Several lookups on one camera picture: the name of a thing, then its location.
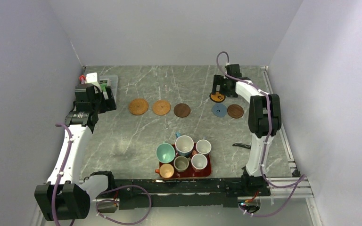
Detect olive green cup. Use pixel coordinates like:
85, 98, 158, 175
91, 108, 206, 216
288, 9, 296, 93
173, 156, 189, 173

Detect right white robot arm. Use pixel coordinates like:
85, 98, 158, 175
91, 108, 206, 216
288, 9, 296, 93
212, 63, 282, 195

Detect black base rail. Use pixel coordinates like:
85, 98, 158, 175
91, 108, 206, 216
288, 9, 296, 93
97, 173, 271, 210

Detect small white cup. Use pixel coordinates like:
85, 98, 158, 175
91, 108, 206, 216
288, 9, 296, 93
196, 137, 212, 156

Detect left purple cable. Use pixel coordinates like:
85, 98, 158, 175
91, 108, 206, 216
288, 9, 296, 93
50, 122, 153, 226

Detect dark wooden coaster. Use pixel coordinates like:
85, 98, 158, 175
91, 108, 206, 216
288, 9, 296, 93
173, 103, 191, 118

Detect woven rattan coaster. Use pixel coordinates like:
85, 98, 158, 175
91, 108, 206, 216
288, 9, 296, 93
152, 100, 171, 115
128, 98, 149, 115

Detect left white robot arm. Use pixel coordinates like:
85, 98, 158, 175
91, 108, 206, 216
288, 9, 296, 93
34, 83, 117, 226

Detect brown wooden coaster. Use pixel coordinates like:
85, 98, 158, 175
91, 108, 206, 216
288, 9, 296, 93
227, 104, 244, 119

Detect orange cup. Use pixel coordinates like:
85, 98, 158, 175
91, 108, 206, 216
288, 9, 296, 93
155, 163, 175, 179

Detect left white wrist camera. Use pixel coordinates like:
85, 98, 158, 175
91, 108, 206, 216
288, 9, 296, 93
79, 73, 101, 90

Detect teal green cup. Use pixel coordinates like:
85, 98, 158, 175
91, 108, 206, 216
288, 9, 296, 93
156, 143, 176, 164

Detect black pliers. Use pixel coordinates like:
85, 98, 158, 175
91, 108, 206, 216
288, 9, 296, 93
232, 143, 251, 149

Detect black orange smiley coaster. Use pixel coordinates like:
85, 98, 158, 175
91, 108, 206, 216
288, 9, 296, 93
209, 92, 226, 103

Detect red serving tray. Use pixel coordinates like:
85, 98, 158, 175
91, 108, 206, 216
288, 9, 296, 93
158, 144, 212, 179

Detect red white cup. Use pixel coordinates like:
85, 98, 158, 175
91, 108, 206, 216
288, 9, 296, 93
191, 150, 208, 172

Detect blue white cup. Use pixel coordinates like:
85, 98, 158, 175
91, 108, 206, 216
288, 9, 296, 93
174, 132, 194, 157

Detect blue felt coaster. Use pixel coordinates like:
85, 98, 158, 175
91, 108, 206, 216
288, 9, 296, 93
212, 103, 227, 118

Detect clear plastic screw box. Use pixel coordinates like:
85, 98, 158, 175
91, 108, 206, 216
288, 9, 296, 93
99, 75, 119, 102

